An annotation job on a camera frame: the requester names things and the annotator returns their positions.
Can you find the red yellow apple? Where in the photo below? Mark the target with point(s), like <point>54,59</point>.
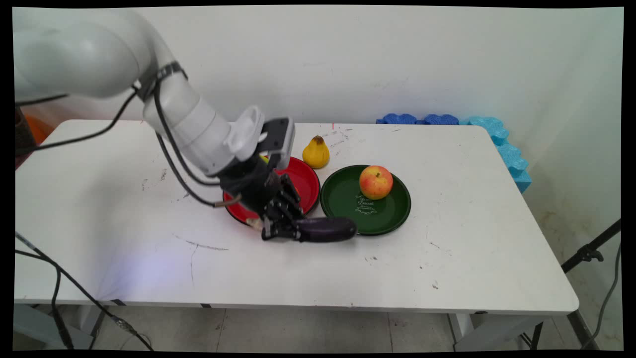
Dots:
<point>375,182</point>

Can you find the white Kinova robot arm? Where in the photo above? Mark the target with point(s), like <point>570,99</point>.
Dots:
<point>74,54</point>

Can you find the white table leg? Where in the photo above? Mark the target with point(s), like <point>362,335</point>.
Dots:
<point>477,330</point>

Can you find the yellow pear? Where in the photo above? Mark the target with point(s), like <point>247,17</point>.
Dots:
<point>316,153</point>

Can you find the orange object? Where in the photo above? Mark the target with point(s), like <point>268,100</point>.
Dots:
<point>37,130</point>

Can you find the dark blue foam mat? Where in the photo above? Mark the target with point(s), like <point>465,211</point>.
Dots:
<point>399,119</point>
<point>440,119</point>

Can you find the light blue foam mat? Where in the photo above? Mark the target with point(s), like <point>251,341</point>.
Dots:
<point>507,149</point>

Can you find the black tripod stand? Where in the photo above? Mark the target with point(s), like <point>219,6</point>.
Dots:
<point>589,253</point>

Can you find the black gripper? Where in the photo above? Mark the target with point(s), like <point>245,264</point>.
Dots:
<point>251,186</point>

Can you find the red round plate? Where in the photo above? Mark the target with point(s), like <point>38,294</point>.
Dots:
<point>304,184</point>

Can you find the dark green round plate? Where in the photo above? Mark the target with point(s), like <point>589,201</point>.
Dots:
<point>348,199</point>

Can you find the purple eggplant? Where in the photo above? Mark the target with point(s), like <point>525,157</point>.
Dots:
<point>328,228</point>

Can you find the yellow green fruit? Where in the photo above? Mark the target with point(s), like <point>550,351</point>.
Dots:
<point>264,159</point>

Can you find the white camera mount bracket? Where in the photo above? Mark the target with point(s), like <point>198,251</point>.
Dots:
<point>246,132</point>

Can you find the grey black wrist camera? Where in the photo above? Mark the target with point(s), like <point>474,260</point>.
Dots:
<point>278,136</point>

